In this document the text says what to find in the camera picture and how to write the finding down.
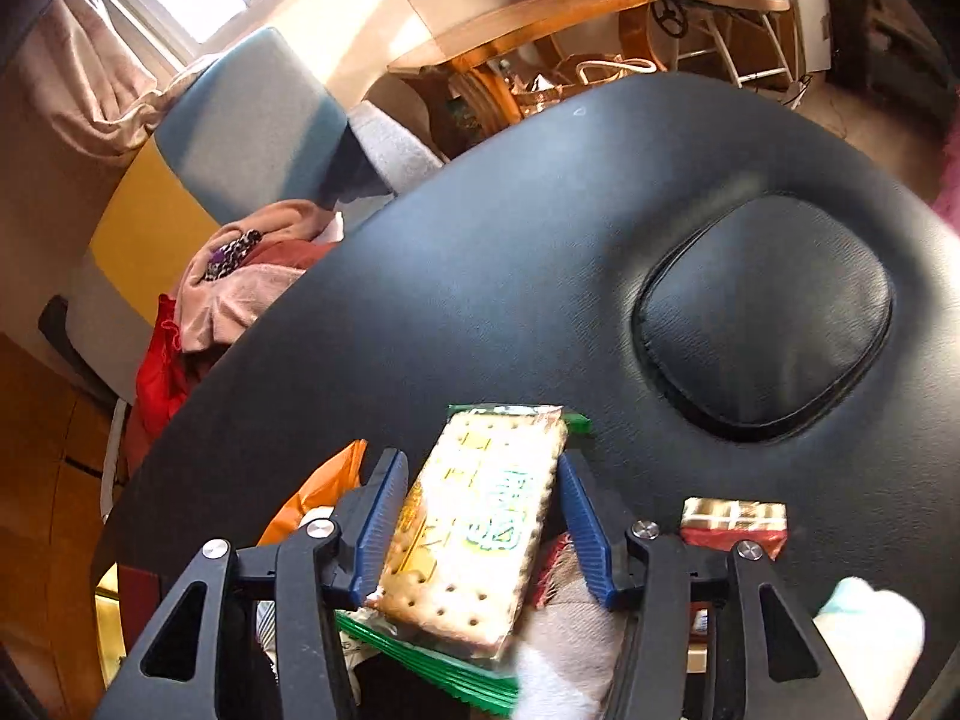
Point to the beige curtain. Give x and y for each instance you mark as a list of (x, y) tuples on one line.
[(97, 82)]

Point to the blue yellow grey chair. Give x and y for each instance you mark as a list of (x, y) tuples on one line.
[(247, 127)]

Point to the white folding chair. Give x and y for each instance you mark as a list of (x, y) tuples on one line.
[(739, 7)]

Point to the orange snack bag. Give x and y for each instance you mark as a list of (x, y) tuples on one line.
[(315, 487)]

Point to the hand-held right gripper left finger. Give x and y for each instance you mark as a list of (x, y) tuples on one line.
[(373, 532)]

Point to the red cloth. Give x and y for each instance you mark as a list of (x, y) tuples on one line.
[(161, 375)]

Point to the wooden side table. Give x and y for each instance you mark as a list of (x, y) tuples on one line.
[(525, 19)]

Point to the red and gold box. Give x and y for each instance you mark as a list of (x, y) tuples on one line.
[(731, 521)]

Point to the grey white sock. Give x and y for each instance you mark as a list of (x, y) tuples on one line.
[(570, 652)]

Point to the green cracker packet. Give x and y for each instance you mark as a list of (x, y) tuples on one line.
[(472, 517), (435, 671)]

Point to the pink cloth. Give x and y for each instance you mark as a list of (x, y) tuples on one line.
[(240, 300)]

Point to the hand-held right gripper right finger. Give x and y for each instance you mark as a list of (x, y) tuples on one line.
[(589, 532)]

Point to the brown cloth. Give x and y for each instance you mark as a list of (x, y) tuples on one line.
[(289, 253)]

